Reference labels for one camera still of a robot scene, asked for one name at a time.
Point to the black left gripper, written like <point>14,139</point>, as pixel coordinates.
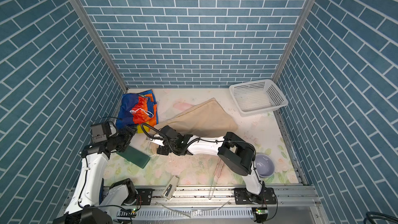
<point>127,136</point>

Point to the rainbow striped shorts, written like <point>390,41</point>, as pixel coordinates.
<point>138,108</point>

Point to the lavender bowl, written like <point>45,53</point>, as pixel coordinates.
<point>264,165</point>

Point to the white plastic laundry basket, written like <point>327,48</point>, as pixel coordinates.
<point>257,97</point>

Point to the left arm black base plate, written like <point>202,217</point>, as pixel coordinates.
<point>144,196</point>

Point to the beige shorts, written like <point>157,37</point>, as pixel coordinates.
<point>206,120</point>

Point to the dark green rectangular block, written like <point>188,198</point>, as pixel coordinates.
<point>135,157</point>

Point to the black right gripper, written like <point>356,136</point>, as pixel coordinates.
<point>162,149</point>

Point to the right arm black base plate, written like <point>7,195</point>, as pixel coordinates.
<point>242,196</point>

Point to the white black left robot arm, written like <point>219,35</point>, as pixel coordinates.
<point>87,205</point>

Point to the aluminium front rail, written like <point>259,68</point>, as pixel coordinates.
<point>196,196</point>

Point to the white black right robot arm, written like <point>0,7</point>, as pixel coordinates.
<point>237,155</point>

